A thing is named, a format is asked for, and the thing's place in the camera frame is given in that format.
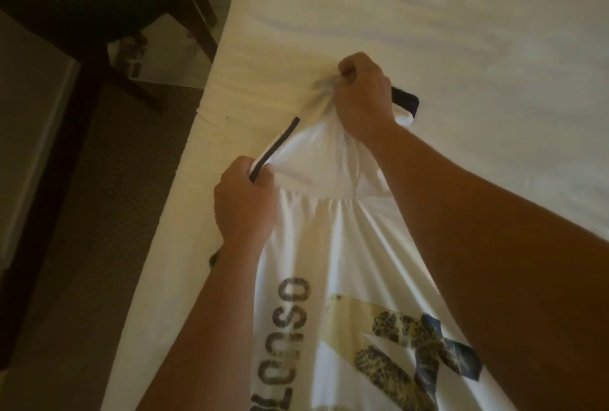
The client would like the person's left forearm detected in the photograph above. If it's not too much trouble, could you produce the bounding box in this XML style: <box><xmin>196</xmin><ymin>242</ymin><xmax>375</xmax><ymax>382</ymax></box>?
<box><xmin>138</xmin><ymin>239</ymin><xmax>277</xmax><ymax>411</ymax></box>

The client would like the white football jersey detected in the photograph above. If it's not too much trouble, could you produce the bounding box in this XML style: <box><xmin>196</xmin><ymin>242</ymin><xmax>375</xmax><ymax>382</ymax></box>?
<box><xmin>209</xmin><ymin>73</ymin><xmax>521</xmax><ymax>411</ymax></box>

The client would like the person's left hand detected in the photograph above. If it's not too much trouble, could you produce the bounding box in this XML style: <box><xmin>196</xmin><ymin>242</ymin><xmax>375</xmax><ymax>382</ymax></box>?
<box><xmin>213</xmin><ymin>155</ymin><xmax>279</xmax><ymax>253</ymax></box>

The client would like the person's right hand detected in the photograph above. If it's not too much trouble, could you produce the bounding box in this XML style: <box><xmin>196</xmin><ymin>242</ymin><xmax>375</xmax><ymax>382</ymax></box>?
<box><xmin>332</xmin><ymin>52</ymin><xmax>397</xmax><ymax>141</ymax></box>

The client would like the person's right forearm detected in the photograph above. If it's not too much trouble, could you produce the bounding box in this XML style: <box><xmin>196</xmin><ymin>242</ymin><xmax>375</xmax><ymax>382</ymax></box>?
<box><xmin>364</xmin><ymin>119</ymin><xmax>609</xmax><ymax>411</ymax></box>

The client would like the white bed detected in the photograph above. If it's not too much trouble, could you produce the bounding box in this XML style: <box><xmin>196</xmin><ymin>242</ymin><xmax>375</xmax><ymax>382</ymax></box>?
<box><xmin>100</xmin><ymin>0</ymin><xmax>609</xmax><ymax>411</ymax></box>

